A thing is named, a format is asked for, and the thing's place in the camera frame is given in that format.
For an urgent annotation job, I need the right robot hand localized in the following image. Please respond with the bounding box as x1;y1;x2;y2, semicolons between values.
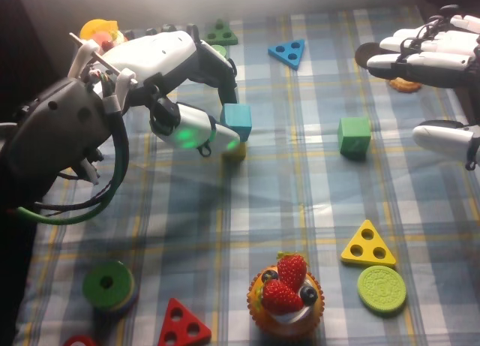
99;22;243;158

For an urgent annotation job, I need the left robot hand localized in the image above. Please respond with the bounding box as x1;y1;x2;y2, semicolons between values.
365;4;480;171

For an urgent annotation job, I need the teal cube block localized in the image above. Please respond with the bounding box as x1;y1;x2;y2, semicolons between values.
220;103;253;143

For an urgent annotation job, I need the tan round butter biscuit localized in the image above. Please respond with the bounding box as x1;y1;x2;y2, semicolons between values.
388;77;423;94

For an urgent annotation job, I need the orange toy cupcake with cream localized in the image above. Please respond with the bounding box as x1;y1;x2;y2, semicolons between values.
79;19;128;51

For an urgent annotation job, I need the green triangle block with holes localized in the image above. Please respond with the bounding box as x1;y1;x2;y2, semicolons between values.
202;18;239;47

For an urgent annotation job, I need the brown round sandwich cookie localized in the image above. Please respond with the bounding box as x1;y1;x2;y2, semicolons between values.
354;42;391;77

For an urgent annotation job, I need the green cube block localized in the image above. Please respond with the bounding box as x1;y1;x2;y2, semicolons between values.
337;116;372;160

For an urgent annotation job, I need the yellow cube block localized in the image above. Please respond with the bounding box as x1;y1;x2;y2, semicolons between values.
222;140;248;162

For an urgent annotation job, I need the blue triangle block with holes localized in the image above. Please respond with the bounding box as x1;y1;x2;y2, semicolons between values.
267;38;306;71

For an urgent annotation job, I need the blue plaid tablecloth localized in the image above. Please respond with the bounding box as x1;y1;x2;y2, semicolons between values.
14;8;480;346

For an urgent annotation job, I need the yellow triangle block with holes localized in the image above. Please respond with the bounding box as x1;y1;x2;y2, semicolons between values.
340;219;397;269

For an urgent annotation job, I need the stack of coloured rings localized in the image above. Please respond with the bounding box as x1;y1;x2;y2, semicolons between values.
82;261;140;315

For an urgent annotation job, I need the green round sandwich cookie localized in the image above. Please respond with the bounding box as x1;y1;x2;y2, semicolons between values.
356;265;408;317

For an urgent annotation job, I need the red triangle block with holes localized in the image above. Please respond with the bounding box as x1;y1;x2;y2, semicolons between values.
157;297;213;346

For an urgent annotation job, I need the toy cupcake with strawberries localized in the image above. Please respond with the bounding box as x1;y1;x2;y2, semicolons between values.
246;251;325;336

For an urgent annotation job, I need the red cylinder block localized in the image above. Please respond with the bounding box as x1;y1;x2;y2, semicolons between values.
62;335;99;346

